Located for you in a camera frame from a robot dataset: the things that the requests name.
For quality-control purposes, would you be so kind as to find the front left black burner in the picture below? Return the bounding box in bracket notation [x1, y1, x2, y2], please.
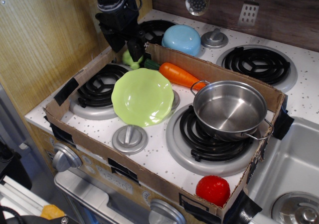
[69, 63, 132, 120]

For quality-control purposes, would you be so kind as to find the silver oven door handle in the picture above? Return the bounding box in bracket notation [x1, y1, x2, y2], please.
[54, 171, 131, 224]

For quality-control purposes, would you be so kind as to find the back silver stove knob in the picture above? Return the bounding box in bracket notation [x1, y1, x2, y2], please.
[201, 28, 228, 49]

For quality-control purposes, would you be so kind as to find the back right black burner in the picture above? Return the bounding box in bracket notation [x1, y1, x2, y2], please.
[216, 45, 298, 93]

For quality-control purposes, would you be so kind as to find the light green plastic plate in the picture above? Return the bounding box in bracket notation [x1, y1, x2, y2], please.
[111, 68, 174, 127]

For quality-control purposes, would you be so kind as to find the orange toy carrot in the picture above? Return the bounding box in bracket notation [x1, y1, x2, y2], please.
[144, 59, 206, 90]

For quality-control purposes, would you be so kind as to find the black cable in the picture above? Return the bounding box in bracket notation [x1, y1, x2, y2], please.
[0, 205, 25, 224]

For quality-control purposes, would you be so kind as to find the brown cardboard fence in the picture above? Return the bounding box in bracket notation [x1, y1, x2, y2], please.
[43, 41, 295, 224]

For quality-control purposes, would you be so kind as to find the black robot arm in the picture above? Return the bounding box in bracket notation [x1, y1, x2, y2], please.
[95, 0, 146, 62]

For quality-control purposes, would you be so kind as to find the stainless steel pan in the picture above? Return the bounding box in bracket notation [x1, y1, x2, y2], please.
[190, 80, 274, 142]

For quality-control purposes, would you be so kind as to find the silver stove knob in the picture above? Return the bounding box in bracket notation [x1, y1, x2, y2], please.
[201, 28, 228, 49]
[112, 125, 148, 155]

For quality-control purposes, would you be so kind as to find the yellow object at bottom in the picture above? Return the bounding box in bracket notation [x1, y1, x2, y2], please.
[40, 204, 65, 220]

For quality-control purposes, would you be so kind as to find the green toy broccoli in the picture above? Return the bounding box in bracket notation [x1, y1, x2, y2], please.
[122, 50, 144, 70]

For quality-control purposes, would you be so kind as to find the left silver oven knob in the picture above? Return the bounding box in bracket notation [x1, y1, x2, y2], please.
[52, 143, 82, 172]

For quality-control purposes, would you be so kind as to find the grey toy sink basin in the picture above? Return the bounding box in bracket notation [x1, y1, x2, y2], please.
[248, 117, 319, 224]

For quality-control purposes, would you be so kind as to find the light blue plastic bowl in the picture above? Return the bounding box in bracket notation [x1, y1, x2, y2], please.
[161, 25, 201, 56]

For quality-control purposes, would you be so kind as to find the back left black burner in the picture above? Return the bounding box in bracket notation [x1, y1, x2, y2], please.
[140, 20, 175, 45]

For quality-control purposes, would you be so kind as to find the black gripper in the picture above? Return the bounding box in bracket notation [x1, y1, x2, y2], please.
[95, 6, 146, 62]

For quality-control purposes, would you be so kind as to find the silver oven knob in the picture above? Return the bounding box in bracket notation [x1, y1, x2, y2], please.
[52, 143, 82, 172]
[149, 199, 186, 224]

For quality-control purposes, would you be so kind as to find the hanging silver spatula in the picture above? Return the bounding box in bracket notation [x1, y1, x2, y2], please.
[237, 0, 259, 27]

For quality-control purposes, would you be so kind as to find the hanging silver strainer ladle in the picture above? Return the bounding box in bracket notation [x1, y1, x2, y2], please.
[185, 0, 210, 16]

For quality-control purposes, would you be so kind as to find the silver sink drain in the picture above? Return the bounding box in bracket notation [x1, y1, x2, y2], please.
[270, 192, 319, 224]

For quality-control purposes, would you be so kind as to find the front silver stove knob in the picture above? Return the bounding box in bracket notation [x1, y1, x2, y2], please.
[112, 125, 148, 155]

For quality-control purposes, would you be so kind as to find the right silver oven knob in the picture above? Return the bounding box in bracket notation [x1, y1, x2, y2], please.
[149, 199, 186, 224]

